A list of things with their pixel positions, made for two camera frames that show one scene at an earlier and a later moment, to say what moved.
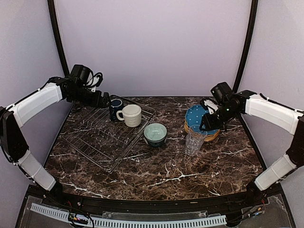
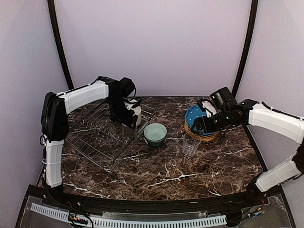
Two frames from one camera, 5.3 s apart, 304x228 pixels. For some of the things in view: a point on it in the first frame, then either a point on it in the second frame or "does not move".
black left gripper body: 89,100 to 119,111
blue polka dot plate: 194,115 does not move
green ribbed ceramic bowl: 155,134 does not move
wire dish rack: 90,129 does not move
